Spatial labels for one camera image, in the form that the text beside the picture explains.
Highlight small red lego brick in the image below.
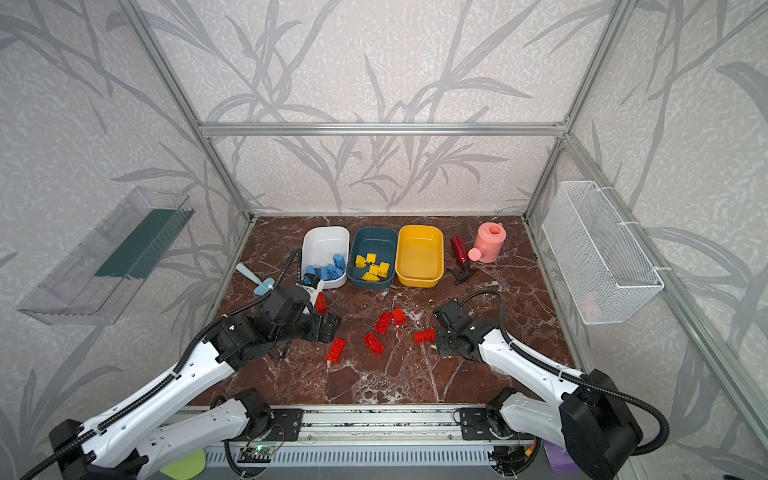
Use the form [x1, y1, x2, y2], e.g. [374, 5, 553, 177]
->
[391, 308, 407, 326]

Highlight white wire mesh basket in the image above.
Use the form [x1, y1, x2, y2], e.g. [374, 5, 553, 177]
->
[542, 180, 664, 325]

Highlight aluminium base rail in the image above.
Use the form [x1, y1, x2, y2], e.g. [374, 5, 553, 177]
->
[128, 403, 631, 469]

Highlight purple toy shovel pink handle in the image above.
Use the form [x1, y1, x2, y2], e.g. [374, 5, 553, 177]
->
[543, 441, 580, 474]

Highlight white plastic bin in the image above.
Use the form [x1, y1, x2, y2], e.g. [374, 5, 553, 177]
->
[300, 226, 350, 289]

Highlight long red lego brick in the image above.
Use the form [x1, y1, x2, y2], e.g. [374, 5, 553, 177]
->
[326, 338, 347, 364]

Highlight pink toy watering can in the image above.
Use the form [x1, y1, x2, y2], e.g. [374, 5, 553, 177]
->
[468, 222, 507, 263]

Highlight green toy spade wooden handle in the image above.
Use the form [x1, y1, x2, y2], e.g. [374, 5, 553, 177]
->
[160, 450, 206, 480]

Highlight light blue toy trowel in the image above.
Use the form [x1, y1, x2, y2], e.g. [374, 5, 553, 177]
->
[235, 263, 275, 297]

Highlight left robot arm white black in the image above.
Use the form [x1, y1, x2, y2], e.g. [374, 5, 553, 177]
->
[24, 274, 340, 479]

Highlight small yellow lego brick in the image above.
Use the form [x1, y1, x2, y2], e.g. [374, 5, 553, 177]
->
[376, 262, 390, 278]

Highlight dark teal plastic bin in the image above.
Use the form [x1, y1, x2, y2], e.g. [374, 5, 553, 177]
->
[347, 226, 398, 290]

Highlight yellow plastic bin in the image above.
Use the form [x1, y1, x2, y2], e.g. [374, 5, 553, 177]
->
[395, 225, 444, 288]

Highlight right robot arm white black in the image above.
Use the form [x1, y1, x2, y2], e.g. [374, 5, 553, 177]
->
[434, 298, 670, 479]

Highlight clear plastic wall shelf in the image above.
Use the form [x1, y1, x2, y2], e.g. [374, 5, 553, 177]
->
[17, 187, 195, 326]

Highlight red and black hand tool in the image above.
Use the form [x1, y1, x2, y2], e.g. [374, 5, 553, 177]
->
[449, 235, 477, 285]

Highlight yellow long lego brick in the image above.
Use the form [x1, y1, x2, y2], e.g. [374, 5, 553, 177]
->
[362, 272, 381, 282]

